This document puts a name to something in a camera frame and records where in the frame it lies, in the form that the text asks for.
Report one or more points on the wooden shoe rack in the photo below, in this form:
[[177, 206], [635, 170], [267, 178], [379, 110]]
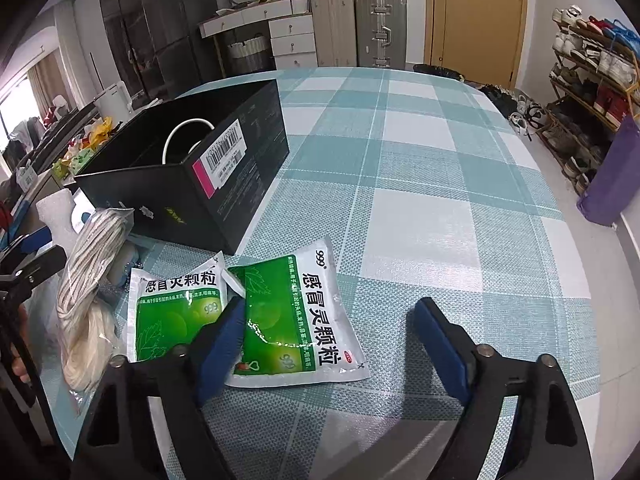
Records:
[[585, 105]]

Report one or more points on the pile of colourful snack packets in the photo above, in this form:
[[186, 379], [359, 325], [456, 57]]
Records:
[[85, 147]]

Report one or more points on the black cardboard box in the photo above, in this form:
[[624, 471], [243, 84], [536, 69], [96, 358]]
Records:
[[250, 160]]

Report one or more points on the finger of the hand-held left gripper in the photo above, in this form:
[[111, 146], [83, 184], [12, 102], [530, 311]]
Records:
[[31, 238], [42, 265]]

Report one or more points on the white plush rabbit toy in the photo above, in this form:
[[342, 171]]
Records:
[[55, 210]]

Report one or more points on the green medicine sachet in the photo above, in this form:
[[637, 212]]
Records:
[[160, 310], [280, 320]]

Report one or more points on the teal checked tablecloth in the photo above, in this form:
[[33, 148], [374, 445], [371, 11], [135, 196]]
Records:
[[425, 185]]

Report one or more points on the beige suitcase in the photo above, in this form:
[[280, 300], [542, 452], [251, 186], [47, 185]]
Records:
[[332, 30]]

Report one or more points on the pile of shoes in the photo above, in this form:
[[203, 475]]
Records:
[[520, 112]]

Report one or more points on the white electric kettle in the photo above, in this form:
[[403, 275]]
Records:
[[112, 100]]

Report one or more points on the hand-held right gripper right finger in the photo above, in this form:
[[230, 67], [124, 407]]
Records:
[[440, 350]]

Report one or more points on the silver suitcase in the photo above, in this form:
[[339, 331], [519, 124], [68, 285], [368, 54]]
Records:
[[380, 30]]

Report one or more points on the yellow wooden door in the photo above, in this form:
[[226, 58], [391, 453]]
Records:
[[475, 25]]

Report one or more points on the dark grey refrigerator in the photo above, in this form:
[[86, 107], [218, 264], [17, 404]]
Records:
[[180, 30]]

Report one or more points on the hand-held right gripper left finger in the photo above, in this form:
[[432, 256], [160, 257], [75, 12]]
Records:
[[220, 345]]

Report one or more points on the brown curtain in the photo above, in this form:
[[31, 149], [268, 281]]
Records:
[[45, 80]]

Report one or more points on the dark glass cabinet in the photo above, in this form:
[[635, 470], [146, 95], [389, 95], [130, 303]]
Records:
[[125, 35]]

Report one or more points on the white desk with drawers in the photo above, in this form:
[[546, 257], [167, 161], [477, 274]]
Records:
[[292, 40]]

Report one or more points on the person's left hand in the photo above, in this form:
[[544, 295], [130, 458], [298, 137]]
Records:
[[20, 367]]

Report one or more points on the dark striped sofa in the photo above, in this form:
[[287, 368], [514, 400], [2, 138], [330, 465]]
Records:
[[60, 132]]

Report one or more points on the hanging clothes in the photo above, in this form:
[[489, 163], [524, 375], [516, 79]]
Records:
[[25, 132]]

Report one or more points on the woven laundry basket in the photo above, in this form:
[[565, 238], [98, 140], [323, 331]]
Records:
[[247, 57]]

